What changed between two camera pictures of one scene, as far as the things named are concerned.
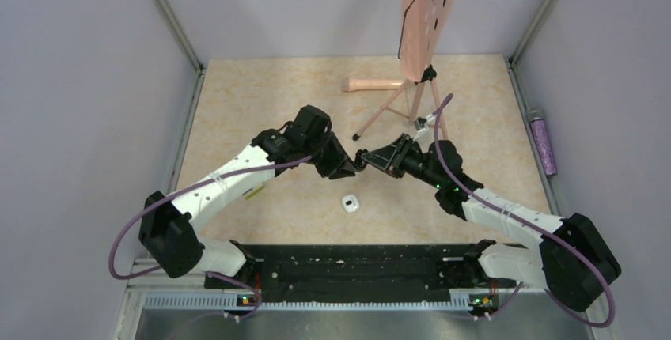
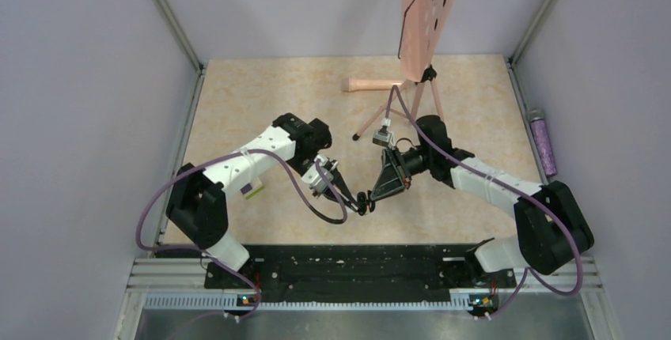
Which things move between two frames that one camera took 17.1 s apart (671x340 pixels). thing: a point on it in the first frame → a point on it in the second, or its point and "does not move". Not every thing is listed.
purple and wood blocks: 255,192 does not move
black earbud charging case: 360,162 → 362,202
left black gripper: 339,164 → 343,188
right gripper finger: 388,158 → 392,177
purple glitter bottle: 536,118 does not move
